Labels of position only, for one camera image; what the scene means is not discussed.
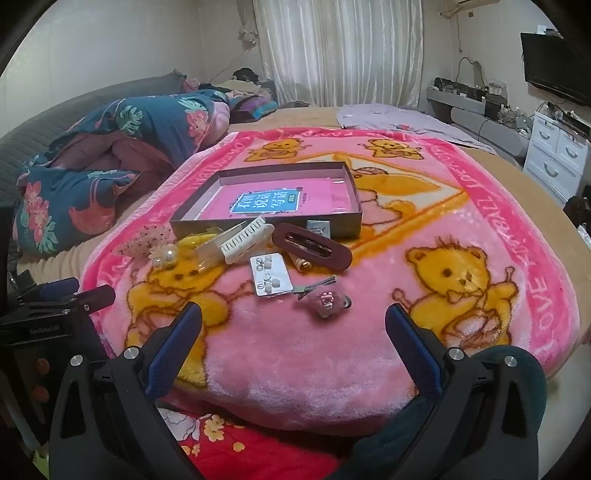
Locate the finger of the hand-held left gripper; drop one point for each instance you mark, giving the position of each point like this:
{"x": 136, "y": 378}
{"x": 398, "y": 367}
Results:
{"x": 97, "y": 297}
{"x": 60, "y": 288}

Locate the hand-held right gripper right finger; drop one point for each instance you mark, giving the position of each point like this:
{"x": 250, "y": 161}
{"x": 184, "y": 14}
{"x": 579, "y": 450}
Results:
{"x": 411, "y": 344}

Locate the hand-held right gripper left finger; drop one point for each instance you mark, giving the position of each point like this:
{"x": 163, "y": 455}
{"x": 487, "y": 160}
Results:
{"x": 182, "y": 337}

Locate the pink fluffy hair clip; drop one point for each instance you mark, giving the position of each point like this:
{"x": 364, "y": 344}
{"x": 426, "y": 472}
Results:
{"x": 330, "y": 302}

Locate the bag of yellow hoop earrings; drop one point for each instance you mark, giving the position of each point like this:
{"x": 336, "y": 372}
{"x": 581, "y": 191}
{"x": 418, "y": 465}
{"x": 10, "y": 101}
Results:
{"x": 196, "y": 242}

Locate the clear earring card packet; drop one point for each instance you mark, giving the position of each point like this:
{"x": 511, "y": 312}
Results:
{"x": 272, "y": 277}

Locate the silver metal hair clip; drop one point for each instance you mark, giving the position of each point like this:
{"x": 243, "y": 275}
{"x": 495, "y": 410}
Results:
{"x": 314, "y": 285}

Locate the maroon rectangular hair clip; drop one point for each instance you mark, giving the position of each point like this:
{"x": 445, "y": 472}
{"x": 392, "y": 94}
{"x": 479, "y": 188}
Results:
{"x": 279, "y": 233}

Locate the grey cardboard box pink inside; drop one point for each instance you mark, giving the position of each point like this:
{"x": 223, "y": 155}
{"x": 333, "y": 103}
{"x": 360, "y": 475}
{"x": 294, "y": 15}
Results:
{"x": 323, "y": 198}

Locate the pearl flower hair clip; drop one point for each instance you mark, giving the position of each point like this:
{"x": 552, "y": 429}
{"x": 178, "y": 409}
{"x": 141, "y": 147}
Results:
{"x": 168, "y": 254}

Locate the blue floral quilt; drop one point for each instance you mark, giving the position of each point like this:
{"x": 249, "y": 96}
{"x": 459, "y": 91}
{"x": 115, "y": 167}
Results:
{"x": 69, "y": 198}

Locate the pink bear printed blanket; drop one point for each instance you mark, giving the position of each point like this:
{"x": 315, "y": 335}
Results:
{"x": 323, "y": 369}

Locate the person's dark green trousers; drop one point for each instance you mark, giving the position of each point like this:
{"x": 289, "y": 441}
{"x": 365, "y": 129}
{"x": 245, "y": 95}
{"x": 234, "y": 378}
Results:
{"x": 392, "y": 443}

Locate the red floral blanket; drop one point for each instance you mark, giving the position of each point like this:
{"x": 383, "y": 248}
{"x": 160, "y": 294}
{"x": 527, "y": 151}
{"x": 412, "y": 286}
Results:
{"x": 231, "y": 438}

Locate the white hair claw clip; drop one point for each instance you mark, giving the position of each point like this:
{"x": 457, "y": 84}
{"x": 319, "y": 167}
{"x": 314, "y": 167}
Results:
{"x": 244, "y": 242}

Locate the small gold hair accessory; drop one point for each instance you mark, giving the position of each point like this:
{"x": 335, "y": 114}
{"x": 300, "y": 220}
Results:
{"x": 302, "y": 264}

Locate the small silver packet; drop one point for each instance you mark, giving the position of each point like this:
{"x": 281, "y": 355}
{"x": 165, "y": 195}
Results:
{"x": 318, "y": 228}

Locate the tan bed sheet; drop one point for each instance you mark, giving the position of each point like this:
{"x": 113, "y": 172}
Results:
{"x": 508, "y": 170}

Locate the dark clothes pile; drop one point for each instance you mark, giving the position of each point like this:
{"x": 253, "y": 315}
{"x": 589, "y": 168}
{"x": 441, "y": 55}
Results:
{"x": 577, "y": 217}

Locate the pale purple sheet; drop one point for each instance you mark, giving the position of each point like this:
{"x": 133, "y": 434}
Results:
{"x": 392, "y": 117}

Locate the grey upholstered bench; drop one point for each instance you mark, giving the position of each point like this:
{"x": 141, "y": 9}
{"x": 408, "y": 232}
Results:
{"x": 466, "y": 115}

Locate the white drawer cabinet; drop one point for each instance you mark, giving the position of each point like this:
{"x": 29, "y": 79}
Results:
{"x": 549, "y": 152}

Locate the purple striped pillow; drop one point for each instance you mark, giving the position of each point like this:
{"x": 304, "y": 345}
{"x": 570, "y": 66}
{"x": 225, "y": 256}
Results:
{"x": 254, "y": 108}

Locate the pile of desk electronics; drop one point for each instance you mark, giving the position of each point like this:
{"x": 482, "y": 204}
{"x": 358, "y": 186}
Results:
{"x": 466, "y": 90}

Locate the black clothing heap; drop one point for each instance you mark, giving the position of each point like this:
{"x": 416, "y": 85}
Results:
{"x": 247, "y": 74}

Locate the white sheer curtain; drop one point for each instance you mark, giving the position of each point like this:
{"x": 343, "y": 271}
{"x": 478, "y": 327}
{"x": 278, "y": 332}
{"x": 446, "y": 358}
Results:
{"x": 337, "y": 46}

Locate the white air conditioner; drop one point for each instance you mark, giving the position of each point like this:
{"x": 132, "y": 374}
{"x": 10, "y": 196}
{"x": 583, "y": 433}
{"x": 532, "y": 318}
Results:
{"x": 466, "y": 2}

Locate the black wall television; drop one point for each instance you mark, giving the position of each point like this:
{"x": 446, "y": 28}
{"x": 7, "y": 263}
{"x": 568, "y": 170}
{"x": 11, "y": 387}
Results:
{"x": 549, "y": 64}

